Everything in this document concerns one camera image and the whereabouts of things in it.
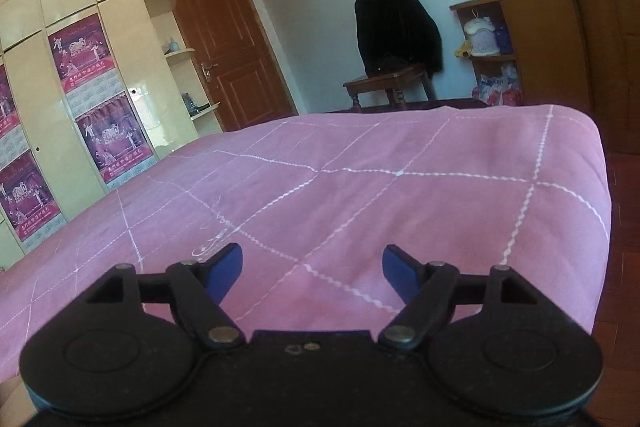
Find bed with pink checked sheet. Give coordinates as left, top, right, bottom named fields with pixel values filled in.
left=0, top=105, right=614, bottom=380

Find dark object on shelf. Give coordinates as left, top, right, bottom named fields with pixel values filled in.
left=182, top=93, right=211, bottom=116

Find wooden cabinet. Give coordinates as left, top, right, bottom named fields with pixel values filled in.
left=448, top=0, right=640, bottom=154

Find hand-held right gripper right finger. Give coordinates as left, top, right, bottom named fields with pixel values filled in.
left=378, top=245, right=539, bottom=353

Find cream corner shelves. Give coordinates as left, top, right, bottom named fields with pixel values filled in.
left=130, top=0, right=222, bottom=124

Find black jacket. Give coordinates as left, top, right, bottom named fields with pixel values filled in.
left=354, top=0, right=444, bottom=79

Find wooden chair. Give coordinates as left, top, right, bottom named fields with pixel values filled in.
left=343, top=63, right=437, bottom=112

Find brown wooden door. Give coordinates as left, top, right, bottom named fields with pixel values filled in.
left=158, top=0, right=297, bottom=133

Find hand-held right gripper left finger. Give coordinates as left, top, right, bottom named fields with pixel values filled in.
left=85, top=242, right=247, bottom=351

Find purple wall poster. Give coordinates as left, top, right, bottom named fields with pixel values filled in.
left=0, top=64, right=19, bottom=140
left=75, top=91, right=154, bottom=186
left=0, top=151, right=66, bottom=243
left=48, top=12, right=121, bottom=96

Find red white plastic bags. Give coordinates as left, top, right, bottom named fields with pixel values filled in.
left=476, top=63, right=524, bottom=106

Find white bag on shelf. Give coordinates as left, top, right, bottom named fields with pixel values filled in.
left=462, top=17, right=501, bottom=56

